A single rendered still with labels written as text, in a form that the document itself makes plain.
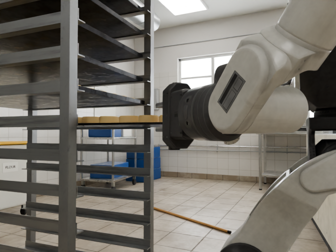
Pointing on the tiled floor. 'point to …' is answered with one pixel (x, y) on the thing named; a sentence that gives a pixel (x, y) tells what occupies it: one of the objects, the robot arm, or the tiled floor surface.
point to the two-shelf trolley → (108, 161)
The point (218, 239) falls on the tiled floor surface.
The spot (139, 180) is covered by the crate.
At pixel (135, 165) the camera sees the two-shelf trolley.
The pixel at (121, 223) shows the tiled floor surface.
